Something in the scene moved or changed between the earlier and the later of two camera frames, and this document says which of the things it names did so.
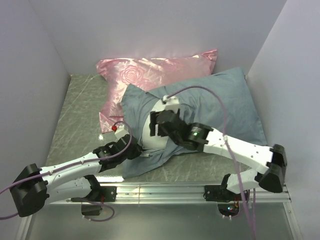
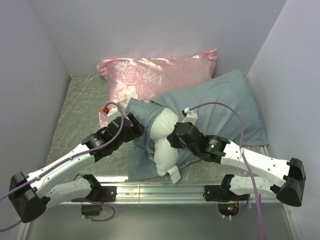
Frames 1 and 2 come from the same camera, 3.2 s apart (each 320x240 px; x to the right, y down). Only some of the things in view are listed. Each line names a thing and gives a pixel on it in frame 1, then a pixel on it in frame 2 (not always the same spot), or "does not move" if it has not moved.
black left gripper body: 135,152 -> 129,136
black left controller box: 91,209 does not move
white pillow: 153,142 -> 162,122
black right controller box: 228,209 does not move
